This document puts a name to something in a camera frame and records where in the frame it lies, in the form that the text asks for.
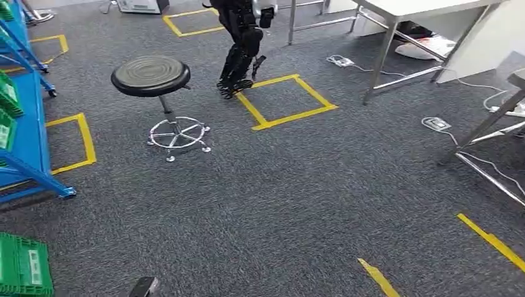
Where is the black humanoid robot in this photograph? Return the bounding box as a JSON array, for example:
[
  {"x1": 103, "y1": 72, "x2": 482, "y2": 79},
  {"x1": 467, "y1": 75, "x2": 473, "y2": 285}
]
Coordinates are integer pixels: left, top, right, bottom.
[{"x1": 202, "y1": 0, "x2": 280, "y2": 101}]

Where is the black round stool chrome base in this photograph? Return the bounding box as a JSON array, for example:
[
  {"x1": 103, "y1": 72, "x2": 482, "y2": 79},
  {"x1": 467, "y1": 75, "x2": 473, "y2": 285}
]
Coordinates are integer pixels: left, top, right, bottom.
[{"x1": 110, "y1": 54, "x2": 212, "y2": 163}]

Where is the yellow floor tape mark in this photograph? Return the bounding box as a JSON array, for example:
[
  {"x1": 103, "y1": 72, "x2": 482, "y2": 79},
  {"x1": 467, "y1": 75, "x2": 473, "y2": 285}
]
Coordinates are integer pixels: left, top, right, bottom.
[{"x1": 44, "y1": 112, "x2": 98, "y2": 176}]

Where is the robot's black left foot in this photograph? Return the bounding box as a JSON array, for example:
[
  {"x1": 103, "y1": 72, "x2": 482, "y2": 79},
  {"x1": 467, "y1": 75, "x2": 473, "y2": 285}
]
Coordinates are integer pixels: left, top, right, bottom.
[{"x1": 127, "y1": 276, "x2": 160, "y2": 297}]

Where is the white box device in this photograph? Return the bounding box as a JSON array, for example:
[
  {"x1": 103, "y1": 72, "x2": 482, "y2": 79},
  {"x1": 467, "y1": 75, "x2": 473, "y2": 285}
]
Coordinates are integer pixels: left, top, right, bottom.
[{"x1": 116, "y1": 0, "x2": 170, "y2": 15}]

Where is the white bag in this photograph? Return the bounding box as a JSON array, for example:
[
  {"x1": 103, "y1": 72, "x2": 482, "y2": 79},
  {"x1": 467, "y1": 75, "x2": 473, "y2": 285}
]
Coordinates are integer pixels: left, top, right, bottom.
[{"x1": 394, "y1": 34, "x2": 457, "y2": 62}]

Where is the steel table white top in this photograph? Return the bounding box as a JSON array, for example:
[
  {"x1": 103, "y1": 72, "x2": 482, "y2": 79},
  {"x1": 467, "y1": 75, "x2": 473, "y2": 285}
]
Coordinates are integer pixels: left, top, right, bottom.
[{"x1": 352, "y1": 0, "x2": 506, "y2": 106}]

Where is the blue metal shelf rack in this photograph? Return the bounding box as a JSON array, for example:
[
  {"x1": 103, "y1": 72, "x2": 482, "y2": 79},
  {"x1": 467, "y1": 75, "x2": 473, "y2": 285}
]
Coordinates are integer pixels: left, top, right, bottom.
[
  {"x1": 0, "y1": 0, "x2": 59, "y2": 99},
  {"x1": 0, "y1": 69, "x2": 78, "y2": 207}
]

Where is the white panel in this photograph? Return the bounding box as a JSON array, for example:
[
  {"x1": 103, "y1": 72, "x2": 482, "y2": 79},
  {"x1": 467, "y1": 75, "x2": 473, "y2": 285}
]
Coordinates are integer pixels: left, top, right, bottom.
[{"x1": 436, "y1": 3, "x2": 525, "y2": 85}]

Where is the green plastic crate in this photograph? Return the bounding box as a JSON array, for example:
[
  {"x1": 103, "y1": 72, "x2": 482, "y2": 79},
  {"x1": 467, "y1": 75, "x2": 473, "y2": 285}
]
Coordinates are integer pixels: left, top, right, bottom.
[
  {"x1": 0, "y1": 108, "x2": 19, "y2": 168},
  {"x1": 0, "y1": 70, "x2": 25, "y2": 118},
  {"x1": 0, "y1": 232, "x2": 55, "y2": 297}
]

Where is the white power strip with cable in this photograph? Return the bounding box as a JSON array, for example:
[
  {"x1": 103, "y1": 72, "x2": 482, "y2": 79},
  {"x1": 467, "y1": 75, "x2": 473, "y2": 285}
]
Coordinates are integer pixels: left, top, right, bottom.
[
  {"x1": 421, "y1": 116, "x2": 525, "y2": 197},
  {"x1": 325, "y1": 54, "x2": 407, "y2": 78},
  {"x1": 456, "y1": 77, "x2": 525, "y2": 119}
]

